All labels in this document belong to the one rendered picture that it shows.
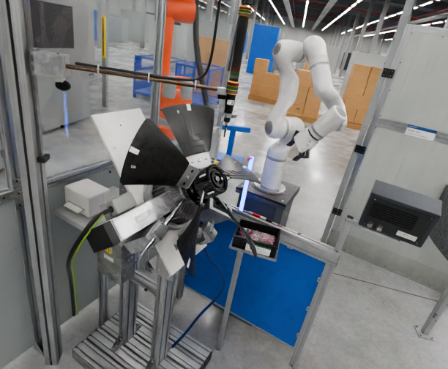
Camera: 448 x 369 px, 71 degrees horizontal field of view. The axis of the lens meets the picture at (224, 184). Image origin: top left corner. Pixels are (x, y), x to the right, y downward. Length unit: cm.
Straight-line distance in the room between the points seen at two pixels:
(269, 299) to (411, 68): 197
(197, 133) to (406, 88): 194
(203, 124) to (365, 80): 805
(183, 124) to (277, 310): 122
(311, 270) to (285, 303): 29
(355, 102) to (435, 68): 645
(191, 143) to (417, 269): 253
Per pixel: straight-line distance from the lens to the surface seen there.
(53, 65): 123
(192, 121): 131
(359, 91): 918
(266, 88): 1037
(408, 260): 327
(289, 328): 203
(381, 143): 291
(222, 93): 118
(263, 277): 188
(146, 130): 104
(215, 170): 119
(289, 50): 170
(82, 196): 154
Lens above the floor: 171
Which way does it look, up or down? 25 degrees down
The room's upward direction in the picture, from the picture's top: 10 degrees clockwise
